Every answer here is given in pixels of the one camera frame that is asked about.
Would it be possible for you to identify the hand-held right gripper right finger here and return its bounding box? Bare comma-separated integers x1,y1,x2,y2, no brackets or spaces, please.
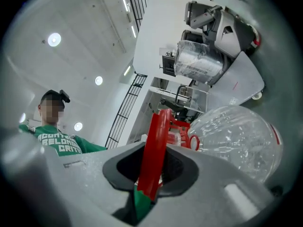
142,143,276,227

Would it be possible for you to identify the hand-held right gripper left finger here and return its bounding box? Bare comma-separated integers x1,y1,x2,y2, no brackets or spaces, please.
0,127,146,227

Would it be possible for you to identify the clear water jug red handle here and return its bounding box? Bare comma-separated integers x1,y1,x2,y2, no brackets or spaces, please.
137,105,284,202

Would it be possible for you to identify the grey cart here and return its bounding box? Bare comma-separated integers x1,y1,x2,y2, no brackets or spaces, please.
195,51,265,104

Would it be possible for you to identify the person's right forearm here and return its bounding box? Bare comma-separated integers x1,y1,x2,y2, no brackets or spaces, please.
133,185,152,222

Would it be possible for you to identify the plastic-wrapped water jug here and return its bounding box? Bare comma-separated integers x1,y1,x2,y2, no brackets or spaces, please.
173,40,225,83

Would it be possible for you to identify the green printed sweatshirt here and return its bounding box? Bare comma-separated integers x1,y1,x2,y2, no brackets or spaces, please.
18,123,107,157

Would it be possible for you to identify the person's head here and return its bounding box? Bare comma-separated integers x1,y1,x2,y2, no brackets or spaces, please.
37,89,66,127

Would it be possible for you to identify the black metal railing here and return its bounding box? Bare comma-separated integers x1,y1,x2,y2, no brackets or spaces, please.
125,0,148,32
105,73,148,149

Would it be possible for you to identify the clear acrylic box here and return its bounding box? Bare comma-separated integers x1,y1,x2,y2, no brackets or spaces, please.
188,86,209,114

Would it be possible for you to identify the black office chair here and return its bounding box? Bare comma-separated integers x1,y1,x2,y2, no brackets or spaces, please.
160,85,193,122

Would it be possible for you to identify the grey wheeled machine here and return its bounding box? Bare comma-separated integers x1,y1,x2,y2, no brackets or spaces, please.
183,0,261,59

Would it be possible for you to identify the black head-worn camera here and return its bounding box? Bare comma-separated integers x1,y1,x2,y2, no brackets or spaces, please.
59,89,71,104

